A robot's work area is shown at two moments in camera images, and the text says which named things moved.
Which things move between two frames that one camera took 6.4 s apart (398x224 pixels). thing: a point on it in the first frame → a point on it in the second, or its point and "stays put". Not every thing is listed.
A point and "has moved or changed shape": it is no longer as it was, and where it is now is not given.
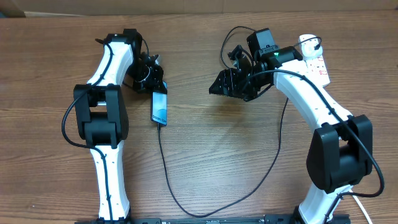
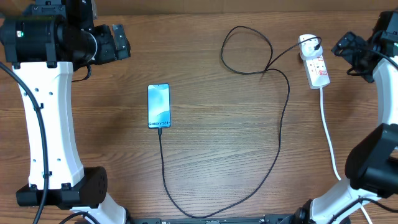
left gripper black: x=153 y=84 → x=112 y=52
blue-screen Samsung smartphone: x=159 y=106 has moved or changed shape
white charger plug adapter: x=311 y=46 stays put
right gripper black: x=231 y=82 → x=353 y=45
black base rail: x=268 y=219 stays put
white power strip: x=317 y=71 stays put
